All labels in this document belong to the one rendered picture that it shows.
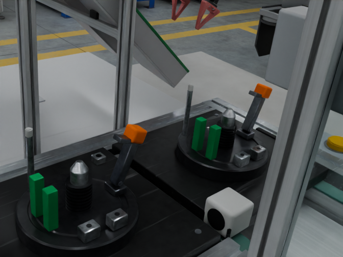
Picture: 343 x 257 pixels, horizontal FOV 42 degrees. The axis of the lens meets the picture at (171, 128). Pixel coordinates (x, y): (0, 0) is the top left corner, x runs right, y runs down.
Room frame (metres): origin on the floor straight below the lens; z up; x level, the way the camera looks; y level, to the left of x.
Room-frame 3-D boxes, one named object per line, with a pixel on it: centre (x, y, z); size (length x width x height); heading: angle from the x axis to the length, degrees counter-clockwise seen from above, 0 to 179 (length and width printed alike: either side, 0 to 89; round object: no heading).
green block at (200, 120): (0.57, -0.04, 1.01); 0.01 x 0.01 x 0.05; 46
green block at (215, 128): (0.56, -0.06, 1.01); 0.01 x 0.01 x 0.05; 46
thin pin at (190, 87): (0.61, -0.02, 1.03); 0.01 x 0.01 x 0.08
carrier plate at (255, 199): (0.60, -0.08, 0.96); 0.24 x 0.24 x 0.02; 46
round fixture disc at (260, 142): (0.60, -0.08, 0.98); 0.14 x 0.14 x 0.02
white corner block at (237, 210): (0.46, -0.08, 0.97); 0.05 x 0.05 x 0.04; 46
